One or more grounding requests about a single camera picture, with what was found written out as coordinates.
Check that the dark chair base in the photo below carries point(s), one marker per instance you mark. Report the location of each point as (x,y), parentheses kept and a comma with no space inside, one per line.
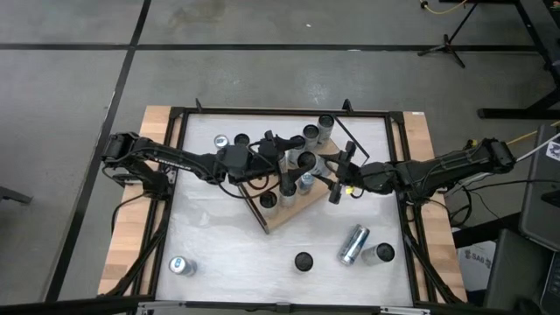
(13,194)

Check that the white lettered box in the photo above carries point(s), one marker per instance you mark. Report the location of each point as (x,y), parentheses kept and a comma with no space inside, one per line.
(474,262)

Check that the small yellow tag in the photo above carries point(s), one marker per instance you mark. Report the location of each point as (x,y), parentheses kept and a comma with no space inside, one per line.
(348,190)

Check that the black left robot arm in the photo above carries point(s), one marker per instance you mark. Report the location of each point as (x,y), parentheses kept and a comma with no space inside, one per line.
(175,162)

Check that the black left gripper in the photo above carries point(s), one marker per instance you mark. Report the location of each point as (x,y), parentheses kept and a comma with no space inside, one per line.
(264,157)

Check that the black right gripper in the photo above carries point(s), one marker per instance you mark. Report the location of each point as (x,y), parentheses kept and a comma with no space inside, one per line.
(374,177)

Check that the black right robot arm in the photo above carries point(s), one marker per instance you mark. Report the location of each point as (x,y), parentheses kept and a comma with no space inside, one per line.
(446,168)

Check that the wooden table side panel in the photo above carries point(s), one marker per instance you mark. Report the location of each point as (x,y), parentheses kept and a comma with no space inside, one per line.
(153,127)
(442,245)

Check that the Celsius Tropical Vibe can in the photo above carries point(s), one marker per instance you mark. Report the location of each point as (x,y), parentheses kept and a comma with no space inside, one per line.
(241,139)
(268,200)
(303,261)
(380,253)

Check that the wooden shelf with black frame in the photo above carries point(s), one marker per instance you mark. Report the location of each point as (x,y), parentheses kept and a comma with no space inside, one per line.
(289,213)

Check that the black tripod stand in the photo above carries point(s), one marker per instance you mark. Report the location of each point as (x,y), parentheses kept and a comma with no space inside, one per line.
(446,44)

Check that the grey equipment case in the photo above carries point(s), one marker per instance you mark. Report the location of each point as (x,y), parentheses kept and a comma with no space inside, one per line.
(540,210)

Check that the blue silver Red Bull can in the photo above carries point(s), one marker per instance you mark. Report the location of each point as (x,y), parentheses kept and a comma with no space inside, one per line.
(179,265)
(353,245)
(305,181)
(221,141)

